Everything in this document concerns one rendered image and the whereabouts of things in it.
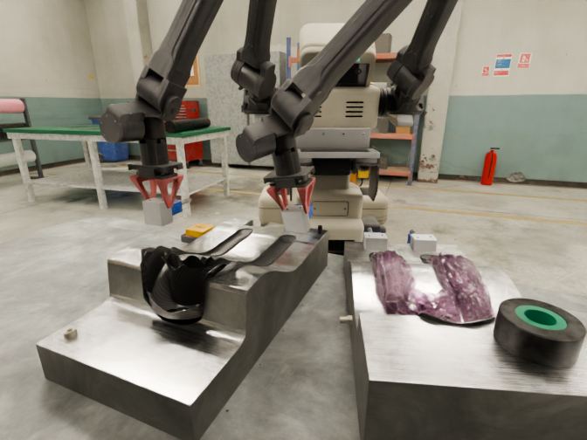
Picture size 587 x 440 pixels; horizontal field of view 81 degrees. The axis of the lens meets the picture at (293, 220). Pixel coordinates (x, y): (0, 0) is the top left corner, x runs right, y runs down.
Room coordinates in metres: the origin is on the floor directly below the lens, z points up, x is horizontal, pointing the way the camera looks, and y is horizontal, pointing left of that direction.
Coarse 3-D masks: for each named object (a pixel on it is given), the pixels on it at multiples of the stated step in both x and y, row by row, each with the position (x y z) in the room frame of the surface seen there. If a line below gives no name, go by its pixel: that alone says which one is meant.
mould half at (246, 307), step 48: (240, 288) 0.41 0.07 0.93; (288, 288) 0.53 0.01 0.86; (48, 336) 0.40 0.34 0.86; (96, 336) 0.40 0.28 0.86; (144, 336) 0.40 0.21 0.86; (192, 336) 0.40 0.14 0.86; (240, 336) 0.39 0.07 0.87; (96, 384) 0.34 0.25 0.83; (144, 384) 0.31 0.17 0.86; (192, 384) 0.31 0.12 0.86; (192, 432) 0.28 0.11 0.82
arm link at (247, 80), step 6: (246, 66) 0.98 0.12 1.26; (240, 72) 0.98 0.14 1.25; (246, 72) 0.97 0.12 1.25; (252, 72) 0.97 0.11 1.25; (258, 72) 0.97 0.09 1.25; (240, 78) 0.98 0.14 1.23; (246, 78) 0.97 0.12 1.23; (252, 78) 0.96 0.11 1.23; (240, 84) 1.00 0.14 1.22; (246, 84) 0.98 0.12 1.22; (252, 84) 0.97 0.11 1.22; (252, 90) 0.97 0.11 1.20; (252, 96) 0.99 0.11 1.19
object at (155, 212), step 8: (152, 200) 0.74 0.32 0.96; (160, 200) 0.74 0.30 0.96; (176, 200) 0.79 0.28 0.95; (184, 200) 0.82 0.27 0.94; (144, 208) 0.73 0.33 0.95; (152, 208) 0.72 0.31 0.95; (160, 208) 0.72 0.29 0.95; (176, 208) 0.77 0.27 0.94; (144, 216) 0.74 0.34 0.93; (152, 216) 0.73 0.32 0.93; (160, 216) 0.72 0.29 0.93; (168, 216) 0.74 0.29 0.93; (152, 224) 0.73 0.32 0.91; (160, 224) 0.72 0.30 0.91
